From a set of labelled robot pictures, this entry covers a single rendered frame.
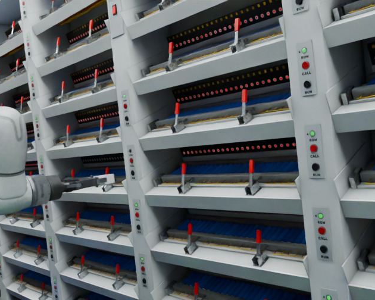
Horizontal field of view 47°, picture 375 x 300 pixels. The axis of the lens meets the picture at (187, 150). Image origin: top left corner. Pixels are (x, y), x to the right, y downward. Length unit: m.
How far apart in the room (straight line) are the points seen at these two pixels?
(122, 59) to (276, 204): 0.75
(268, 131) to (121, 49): 0.66
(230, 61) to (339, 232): 0.51
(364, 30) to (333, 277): 0.54
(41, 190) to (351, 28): 0.89
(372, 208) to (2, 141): 0.89
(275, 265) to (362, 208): 0.30
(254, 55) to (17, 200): 0.73
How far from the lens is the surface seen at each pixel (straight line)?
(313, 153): 1.02
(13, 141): 1.18
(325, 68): 1.00
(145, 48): 1.54
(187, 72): 1.28
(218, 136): 1.20
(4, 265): 2.77
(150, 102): 1.51
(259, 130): 1.11
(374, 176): 1.04
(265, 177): 1.18
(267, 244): 1.22
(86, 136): 1.86
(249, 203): 1.16
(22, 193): 1.24
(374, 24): 0.98
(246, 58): 1.13
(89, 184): 1.34
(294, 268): 1.14
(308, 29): 1.03
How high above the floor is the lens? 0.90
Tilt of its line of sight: 1 degrees down
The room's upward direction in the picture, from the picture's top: 6 degrees counter-clockwise
